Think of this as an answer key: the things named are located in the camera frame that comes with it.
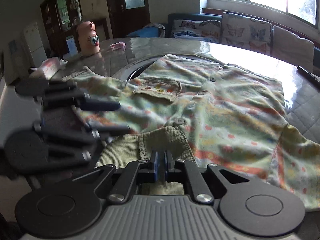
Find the green patterned fleece child jacket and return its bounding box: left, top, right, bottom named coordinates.
left=74, top=55, right=319, bottom=211

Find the tissue pack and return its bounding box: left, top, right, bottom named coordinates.
left=29, top=57, right=68, bottom=80

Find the white refrigerator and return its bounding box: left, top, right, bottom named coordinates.
left=23, top=22, right=47, bottom=68

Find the pink cartoon face container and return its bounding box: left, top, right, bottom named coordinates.
left=76, top=21, right=100, bottom=57

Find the round induction cooktop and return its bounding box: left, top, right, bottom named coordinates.
left=112, top=55, right=163, bottom=81

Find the dark display cabinet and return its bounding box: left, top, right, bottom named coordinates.
left=40, top=0, right=82, bottom=58

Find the small pink object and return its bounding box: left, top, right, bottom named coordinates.
left=110, top=42, right=126, bottom=51

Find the dark wooden door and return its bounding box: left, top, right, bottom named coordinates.
left=107, top=0, right=150, bottom=38

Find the blue sofa bench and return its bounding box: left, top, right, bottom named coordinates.
left=127, top=13, right=222, bottom=38

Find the black remote control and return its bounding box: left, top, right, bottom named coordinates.
left=297, top=66, right=320, bottom=89

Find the plain beige cushion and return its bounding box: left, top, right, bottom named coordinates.
left=272, top=25, right=314, bottom=72

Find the butterfly pattern cushion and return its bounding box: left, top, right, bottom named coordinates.
left=221, top=12, right=272, bottom=55

